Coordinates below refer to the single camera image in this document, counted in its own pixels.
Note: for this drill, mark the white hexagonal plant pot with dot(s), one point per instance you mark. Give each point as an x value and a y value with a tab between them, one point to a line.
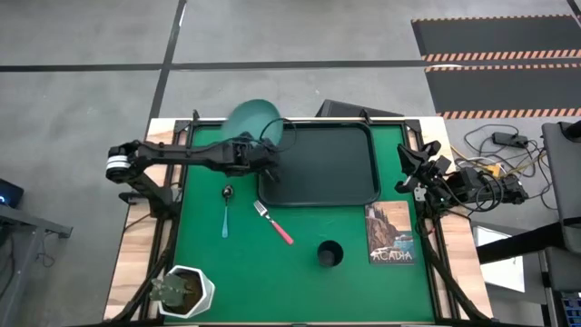
206	290

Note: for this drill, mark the black floor mat orange stripes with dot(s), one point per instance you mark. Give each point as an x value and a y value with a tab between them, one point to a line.
499	36
504	88

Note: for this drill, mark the device with blue screen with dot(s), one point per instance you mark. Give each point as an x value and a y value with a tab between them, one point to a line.
572	309

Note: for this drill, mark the black metal table frame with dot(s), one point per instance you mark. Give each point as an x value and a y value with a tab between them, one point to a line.
439	295

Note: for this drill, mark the green cactus plant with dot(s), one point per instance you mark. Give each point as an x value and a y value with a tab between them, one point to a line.
170	288

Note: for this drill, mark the black device blue light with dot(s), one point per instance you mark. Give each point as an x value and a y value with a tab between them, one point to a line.
11	193

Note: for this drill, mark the black plastic tray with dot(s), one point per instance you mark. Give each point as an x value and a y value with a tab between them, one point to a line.
327	168

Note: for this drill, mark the green table mat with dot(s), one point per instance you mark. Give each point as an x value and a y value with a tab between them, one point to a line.
272	290

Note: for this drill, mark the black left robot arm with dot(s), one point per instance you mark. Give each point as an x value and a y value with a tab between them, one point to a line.
181	156

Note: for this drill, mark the black cup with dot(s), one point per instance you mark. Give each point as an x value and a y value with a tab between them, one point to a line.
330	254

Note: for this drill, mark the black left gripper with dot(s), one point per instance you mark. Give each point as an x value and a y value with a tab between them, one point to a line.
252	159

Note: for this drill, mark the teal round plate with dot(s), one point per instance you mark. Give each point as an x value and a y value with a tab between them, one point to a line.
254	115

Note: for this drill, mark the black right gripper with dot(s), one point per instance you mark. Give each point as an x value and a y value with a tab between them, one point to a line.
431	175

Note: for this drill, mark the grey metal desk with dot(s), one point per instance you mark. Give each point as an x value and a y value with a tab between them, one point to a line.
27	220

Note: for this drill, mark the Acadia lighthouse postcard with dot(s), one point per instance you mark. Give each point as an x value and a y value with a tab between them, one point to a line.
390	227

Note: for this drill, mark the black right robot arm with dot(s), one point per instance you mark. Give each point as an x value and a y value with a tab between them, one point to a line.
467	181

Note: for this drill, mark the white board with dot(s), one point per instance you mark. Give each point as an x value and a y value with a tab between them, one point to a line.
504	274

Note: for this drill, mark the black beam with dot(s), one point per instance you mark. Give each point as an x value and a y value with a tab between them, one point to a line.
517	243

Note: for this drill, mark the grey cabinet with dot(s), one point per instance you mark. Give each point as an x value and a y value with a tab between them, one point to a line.
565	181

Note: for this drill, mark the black flat box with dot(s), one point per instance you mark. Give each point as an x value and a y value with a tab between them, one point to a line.
345	109

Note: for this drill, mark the black power adapter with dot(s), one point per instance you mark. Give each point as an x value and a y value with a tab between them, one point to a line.
510	139

